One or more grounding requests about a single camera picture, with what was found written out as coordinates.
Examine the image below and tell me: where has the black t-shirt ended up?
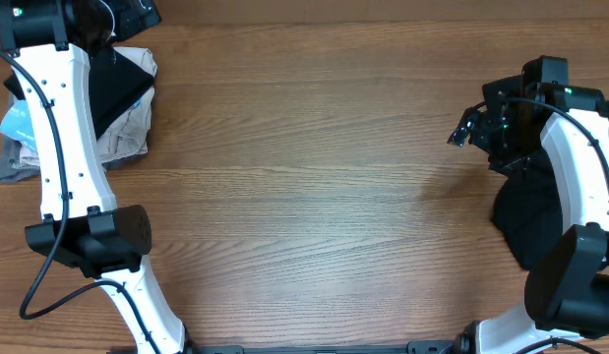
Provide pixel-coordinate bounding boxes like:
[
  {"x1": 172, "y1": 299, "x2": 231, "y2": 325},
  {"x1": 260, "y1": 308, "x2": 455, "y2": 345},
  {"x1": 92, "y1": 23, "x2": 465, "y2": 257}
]
[{"x1": 0, "y1": 44, "x2": 156, "y2": 149}]

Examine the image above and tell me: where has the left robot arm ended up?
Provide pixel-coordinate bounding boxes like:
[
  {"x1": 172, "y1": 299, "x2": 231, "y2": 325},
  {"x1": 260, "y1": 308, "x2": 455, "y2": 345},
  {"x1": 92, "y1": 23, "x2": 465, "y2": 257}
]
[{"x1": 0, "y1": 0, "x2": 194, "y2": 353}]

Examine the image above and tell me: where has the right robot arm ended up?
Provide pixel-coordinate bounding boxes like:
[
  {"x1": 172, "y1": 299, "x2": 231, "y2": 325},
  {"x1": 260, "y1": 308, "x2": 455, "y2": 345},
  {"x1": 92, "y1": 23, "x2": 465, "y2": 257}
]
[{"x1": 450, "y1": 56, "x2": 609, "y2": 353}]

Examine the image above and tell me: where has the folded beige shirt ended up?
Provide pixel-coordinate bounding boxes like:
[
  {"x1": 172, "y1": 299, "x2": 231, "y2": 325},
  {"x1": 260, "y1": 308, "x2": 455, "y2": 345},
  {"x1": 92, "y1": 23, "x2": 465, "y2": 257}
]
[{"x1": 4, "y1": 46, "x2": 157, "y2": 167}]

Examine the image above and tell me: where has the folded light blue printed shirt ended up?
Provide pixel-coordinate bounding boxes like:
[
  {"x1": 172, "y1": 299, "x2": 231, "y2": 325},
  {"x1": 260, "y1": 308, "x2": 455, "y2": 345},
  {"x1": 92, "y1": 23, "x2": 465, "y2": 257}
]
[{"x1": 0, "y1": 100, "x2": 37, "y2": 151}]

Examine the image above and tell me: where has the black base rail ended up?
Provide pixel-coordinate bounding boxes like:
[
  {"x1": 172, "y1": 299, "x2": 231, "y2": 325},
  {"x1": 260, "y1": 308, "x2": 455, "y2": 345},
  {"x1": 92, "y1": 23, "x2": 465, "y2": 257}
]
[{"x1": 182, "y1": 340, "x2": 471, "y2": 354}]

